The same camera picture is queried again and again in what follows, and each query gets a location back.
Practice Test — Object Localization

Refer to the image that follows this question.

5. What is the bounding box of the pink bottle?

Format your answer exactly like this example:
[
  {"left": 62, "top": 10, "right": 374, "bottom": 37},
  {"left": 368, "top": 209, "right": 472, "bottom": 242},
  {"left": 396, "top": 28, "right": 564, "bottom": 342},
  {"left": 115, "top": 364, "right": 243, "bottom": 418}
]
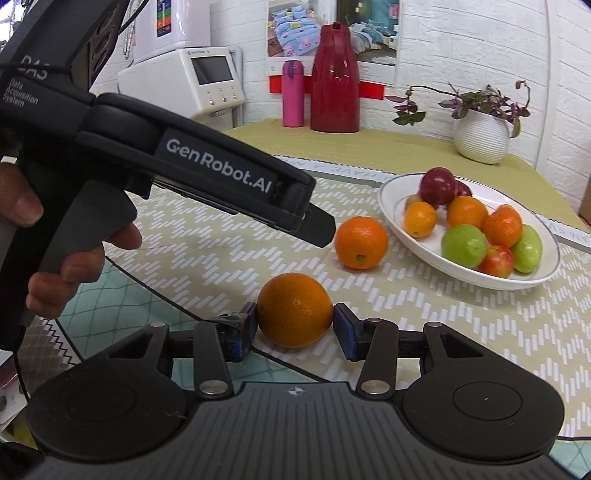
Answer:
[{"left": 282, "top": 59, "right": 304, "bottom": 128}]

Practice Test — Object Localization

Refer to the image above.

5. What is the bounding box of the white rimmed plate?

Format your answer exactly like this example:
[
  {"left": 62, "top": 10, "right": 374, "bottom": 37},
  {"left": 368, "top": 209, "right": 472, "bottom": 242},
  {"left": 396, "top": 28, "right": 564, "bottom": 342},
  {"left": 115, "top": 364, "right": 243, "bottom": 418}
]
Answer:
[{"left": 377, "top": 172, "right": 561, "bottom": 291}]

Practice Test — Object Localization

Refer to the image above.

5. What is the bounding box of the olive green cloth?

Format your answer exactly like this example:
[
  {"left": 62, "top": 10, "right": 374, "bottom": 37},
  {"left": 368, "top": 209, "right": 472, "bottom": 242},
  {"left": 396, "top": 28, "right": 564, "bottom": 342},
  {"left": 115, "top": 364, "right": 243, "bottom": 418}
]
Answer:
[{"left": 222, "top": 117, "right": 580, "bottom": 220}]

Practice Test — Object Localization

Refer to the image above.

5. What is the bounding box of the medium smooth orange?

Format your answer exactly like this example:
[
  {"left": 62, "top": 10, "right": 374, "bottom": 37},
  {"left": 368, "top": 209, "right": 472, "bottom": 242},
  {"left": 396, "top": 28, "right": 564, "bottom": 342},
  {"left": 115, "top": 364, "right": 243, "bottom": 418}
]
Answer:
[{"left": 446, "top": 195, "right": 489, "bottom": 230}]

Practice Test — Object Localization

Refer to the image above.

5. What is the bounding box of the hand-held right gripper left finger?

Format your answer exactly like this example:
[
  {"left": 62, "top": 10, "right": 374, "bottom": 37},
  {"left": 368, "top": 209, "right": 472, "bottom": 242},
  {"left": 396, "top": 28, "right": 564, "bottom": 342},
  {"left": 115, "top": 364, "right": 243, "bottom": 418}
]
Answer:
[{"left": 98, "top": 301, "right": 259, "bottom": 399}]

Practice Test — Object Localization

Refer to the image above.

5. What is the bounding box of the white potted purple plant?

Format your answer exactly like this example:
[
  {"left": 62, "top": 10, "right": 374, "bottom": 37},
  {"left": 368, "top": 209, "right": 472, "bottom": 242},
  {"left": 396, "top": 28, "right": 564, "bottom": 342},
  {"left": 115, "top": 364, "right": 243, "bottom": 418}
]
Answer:
[{"left": 385, "top": 79, "right": 532, "bottom": 165}]

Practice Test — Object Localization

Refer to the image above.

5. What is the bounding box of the wall poster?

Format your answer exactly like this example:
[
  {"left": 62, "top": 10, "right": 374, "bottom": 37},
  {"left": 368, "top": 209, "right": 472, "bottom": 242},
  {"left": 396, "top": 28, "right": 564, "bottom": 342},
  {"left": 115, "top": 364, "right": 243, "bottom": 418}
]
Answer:
[{"left": 265, "top": 0, "right": 402, "bottom": 99}]

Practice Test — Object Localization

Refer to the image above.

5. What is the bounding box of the chevron patterned tablecloth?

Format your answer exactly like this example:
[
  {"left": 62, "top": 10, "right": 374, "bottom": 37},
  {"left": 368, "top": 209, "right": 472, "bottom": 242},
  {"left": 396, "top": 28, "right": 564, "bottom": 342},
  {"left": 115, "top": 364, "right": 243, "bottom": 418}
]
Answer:
[{"left": 18, "top": 154, "right": 591, "bottom": 462}]

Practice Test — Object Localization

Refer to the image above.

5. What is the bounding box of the white wall water purifier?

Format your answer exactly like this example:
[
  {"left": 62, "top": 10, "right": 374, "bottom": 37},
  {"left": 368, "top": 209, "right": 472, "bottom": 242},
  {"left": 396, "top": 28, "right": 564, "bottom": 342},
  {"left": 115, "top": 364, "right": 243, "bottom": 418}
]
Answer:
[{"left": 122, "top": 0, "right": 211, "bottom": 65}]

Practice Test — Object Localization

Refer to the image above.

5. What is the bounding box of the small green jujube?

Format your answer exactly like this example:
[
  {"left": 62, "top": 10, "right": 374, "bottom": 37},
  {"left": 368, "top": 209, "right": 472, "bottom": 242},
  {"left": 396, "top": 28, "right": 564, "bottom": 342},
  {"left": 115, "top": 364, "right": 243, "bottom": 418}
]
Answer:
[{"left": 441, "top": 224, "right": 488, "bottom": 270}]

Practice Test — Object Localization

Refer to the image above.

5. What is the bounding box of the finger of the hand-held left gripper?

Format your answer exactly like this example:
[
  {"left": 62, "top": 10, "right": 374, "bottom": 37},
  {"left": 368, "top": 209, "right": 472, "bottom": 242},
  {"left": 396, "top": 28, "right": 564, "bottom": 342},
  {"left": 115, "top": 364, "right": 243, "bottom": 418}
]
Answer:
[{"left": 300, "top": 205, "right": 337, "bottom": 248}]

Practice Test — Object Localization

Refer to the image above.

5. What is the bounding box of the red thermos jug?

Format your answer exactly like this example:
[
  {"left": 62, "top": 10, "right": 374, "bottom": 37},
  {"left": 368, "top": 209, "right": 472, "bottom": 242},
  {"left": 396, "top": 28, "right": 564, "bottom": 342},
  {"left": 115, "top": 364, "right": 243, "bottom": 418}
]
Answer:
[{"left": 310, "top": 22, "right": 361, "bottom": 134}]

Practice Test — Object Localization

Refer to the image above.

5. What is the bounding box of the oval yellow-orange citrus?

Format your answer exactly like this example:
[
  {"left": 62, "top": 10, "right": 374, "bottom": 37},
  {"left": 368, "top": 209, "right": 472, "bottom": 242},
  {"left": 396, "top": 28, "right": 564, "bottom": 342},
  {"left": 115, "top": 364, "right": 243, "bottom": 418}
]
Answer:
[{"left": 404, "top": 201, "right": 437, "bottom": 239}]

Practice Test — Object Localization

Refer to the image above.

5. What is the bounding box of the large orange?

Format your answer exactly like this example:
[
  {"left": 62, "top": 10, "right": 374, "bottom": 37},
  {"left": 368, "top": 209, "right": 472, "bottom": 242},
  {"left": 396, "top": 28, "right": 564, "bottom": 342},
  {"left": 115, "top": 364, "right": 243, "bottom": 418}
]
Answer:
[{"left": 256, "top": 272, "right": 334, "bottom": 349}]

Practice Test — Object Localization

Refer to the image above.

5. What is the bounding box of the person's left hand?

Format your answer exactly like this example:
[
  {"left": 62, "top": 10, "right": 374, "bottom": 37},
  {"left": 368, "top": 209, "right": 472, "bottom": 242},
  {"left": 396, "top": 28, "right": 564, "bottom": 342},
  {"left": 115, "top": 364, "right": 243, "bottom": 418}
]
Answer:
[{"left": 0, "top": 161, "right": 143, "bottom": 320}]

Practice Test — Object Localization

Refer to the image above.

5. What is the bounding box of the red yellow plum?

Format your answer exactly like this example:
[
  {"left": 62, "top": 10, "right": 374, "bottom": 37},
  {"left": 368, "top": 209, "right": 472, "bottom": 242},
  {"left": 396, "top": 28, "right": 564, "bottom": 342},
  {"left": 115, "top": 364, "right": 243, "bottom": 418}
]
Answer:
[{"left": 477, "top": 244, "right": 515, "bottom": 278}]

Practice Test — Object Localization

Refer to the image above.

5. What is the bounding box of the white screen appliance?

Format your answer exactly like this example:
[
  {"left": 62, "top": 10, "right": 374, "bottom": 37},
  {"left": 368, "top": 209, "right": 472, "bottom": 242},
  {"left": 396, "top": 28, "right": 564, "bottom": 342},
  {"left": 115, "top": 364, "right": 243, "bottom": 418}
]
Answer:
[{"left": 117, "top": 46, "right": 245, "bottom": 134}]

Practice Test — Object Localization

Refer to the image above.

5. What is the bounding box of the large green jujube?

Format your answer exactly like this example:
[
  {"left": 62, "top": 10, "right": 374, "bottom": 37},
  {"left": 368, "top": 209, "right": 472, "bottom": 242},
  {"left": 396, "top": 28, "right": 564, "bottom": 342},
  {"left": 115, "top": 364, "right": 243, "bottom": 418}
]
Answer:
[{"left": 510, "top": 224, "right": 543, "bottom": 274}]

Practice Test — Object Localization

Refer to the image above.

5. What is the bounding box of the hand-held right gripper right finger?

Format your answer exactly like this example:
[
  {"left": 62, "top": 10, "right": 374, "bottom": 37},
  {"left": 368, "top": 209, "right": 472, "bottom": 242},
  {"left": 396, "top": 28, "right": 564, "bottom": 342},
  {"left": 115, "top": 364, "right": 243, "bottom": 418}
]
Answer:
[{"left": 332, "top": 303, "right": 498, "bottom": 399}]

